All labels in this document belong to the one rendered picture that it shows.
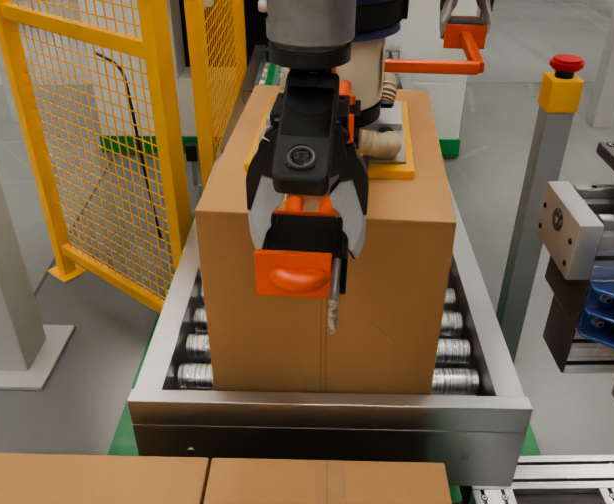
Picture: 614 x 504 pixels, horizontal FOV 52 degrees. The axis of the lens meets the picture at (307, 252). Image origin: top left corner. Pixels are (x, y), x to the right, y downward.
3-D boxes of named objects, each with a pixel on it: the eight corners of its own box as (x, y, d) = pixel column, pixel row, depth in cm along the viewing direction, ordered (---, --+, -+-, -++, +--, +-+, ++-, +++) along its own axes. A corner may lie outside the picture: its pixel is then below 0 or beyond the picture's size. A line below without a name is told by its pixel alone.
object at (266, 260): (268, 248, 69) (266, 209, 67) (335, 252, 69) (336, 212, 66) (256, 295, 62) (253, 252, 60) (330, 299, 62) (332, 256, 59)
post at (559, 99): (476, 396, 193) (543, 71, 139) (499, 396, 193) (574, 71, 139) (481, 413, 188) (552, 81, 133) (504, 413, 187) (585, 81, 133)
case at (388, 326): (261, 231, 169) (255, 84, 147) (412, 238, 166) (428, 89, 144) (214, 395, 119) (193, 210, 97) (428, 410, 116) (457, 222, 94)
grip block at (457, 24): (439, 38, 142) (442, 15, 139) (478, 39, 142) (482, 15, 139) (443, 48, 135) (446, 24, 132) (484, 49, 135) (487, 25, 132)
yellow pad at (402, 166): (359, 107, 135) (360, 84, 132) (406, 109, 134) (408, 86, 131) (354, 179, 107) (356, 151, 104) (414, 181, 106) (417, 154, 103)
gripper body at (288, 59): (350, 151, 65) (355, 29, 58) (347, 189, 57) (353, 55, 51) (276, 148, 65) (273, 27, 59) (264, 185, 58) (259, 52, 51)
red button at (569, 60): (542, 71, 139) (546, 53, 137) (574, 71, 139) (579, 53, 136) (552, 81, 133) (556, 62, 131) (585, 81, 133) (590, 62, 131)
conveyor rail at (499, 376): (387, 84, 315) (389, 46, 305) (397, 84, 315) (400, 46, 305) (481, 471, 122) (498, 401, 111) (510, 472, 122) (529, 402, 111)
